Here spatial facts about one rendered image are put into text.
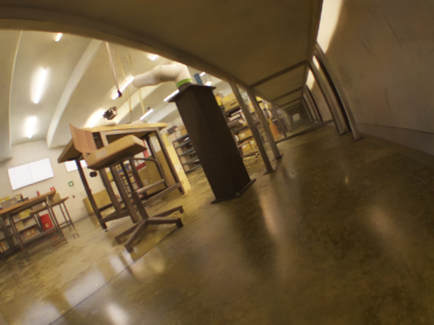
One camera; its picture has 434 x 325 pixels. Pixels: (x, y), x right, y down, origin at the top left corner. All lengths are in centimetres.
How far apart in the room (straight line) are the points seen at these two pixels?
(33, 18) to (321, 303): 90
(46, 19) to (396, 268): 96
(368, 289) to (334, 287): 7
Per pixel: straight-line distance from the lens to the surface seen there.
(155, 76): 131
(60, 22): 63
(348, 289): 40
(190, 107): 126
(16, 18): 61
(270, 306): 41
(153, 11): 75
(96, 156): 119
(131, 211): 172
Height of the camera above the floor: 32
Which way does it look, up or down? 3 degrees down
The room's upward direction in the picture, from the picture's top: 23 degrees counter-clockwise
